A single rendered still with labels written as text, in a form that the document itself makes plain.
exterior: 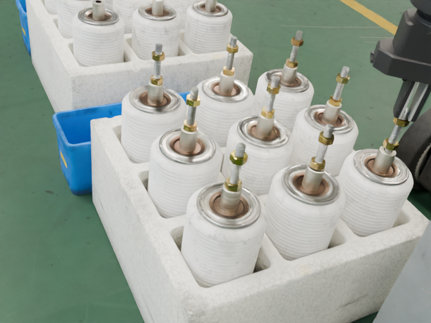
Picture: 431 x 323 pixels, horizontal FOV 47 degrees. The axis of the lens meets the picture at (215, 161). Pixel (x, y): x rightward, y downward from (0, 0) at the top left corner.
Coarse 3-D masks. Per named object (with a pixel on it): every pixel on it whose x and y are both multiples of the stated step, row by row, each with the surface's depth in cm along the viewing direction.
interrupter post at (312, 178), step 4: (308, 164) 62; (308, 168) 61; (308, 172) 61; (312, 172) 61; (316, 172) 61; (320, 172) 61; (324, 172) 62; (304, 176) 63; (308, 176) 62; (312, 176) 61; (316, 176) 61; (320, 176) 61; (304, 180) 62; (308, 180) 62; (312, 180) 61; (316, 180) 61; (320, 180) 62; (304, 184) 63; (308, 184) 62; (312, 184) 62; (316, 184) 62; (308, 188) 62; (312, 188) 62; (316, 188) 62
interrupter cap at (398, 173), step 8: (360, 152) 70; (368, 152) 70; (376, 152) 71; (360, 160) 68; (368, 160) 69; (400, 160) 70; (360, 168) 67; (368, 168) 68; (392, 168) 69; (400, 168) 68; (368, 176) 66; (376, 176) 66; (384, 176) 67; (392, 176) 67; (400, 176) 67; (408, 176) 67; (384, 184) 65; (392, 184) 65; (400, 184) 66
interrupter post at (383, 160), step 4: (380, 148) 67; (384, 148) 67; (380, 152) 66; (384, 152) 66; (392, 152) 66; (376, 156) 67; (380, 156) 66; (384, 156) 66; (388, 156) 66; (392, 156) 66; (376, 160) 67; (380, 160) 67; (384, 160) 66; (388, 160) 66; (392, 160) 66; (376, 164) 67; (380, 164) 67; (384, 164) 67; (388, 164) 67; (376, 168) 68; (380, 168) 67; (384, 168) 67; (388, 168) 67; (384, 172) 68
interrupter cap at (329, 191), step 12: (288, 168) 65; (300, 168) 65; (288, 180) 63; (300, 180) 64; (324, 180) 64; (336, 180) 64; (288, 192) 61; (300, 192) 61; (312, 192) 62; (324, 192) 62; (336, 192) 62; (312, 204) 60; (324, 204) 61
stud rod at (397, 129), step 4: (408, 108) 63; (404, 112) 62; (408, 112) 62; (404, 116) 63; (396, 128) 64; (400, 128) 64; (392, 132) 65; (396, 132) 64; (400, 132) 64; (392, 136) 65; (396, 136) 65; (388, 140) 66; (392, 140) 65; (396, 140) 65; (388, 152) 66
